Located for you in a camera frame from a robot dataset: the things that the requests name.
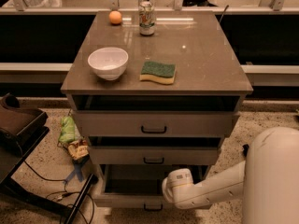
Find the yellow snack bag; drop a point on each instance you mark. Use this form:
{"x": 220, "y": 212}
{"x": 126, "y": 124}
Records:
{"x": 78, "y": 149}

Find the black floor stand bar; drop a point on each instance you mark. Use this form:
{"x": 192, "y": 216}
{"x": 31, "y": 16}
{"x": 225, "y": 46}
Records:
{"x": 245, "y": 150}

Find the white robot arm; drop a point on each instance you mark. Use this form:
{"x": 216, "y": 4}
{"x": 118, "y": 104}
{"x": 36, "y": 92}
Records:
{"x": 267, "y": 181}

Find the blue tape on floor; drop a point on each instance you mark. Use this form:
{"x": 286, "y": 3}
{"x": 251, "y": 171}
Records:
{"x": 75, "y": 173}

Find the white bowl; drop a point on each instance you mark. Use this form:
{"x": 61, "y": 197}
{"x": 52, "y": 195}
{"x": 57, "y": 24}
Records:
{"x": 108, "y": 63}

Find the orange ball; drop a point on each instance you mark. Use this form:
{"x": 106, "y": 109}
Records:
{"x": 115, "y": 17}

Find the green yellow sponge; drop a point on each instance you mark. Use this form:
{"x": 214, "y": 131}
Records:
{"x": 161, "y": 73}

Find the soda can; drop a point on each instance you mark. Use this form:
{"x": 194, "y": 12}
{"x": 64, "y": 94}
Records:
{"x": 146, "y": 18}

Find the grey drawer cabinet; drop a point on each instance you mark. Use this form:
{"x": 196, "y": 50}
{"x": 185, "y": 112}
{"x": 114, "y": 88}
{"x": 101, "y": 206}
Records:
{"x": 208, "y": 76}

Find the black chair with stand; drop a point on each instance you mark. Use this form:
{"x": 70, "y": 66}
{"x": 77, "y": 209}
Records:
{"x": 21, "y": 130}

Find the grey drawer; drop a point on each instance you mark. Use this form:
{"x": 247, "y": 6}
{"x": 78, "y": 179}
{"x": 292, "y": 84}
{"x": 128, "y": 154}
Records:
{"x": 155, "y": 124}
{"x": 153, "y": 155}
{"x": 138, "y": 186}

